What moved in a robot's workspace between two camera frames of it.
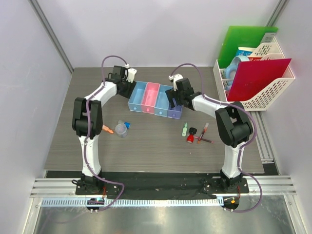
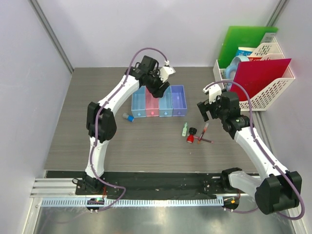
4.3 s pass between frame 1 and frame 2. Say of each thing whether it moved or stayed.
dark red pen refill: stayed
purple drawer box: moved
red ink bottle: stayed
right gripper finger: moved
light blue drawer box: moved
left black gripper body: moved
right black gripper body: moved
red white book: stayed
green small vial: stayed
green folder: stayed
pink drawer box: moved
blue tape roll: stayed
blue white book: stayed
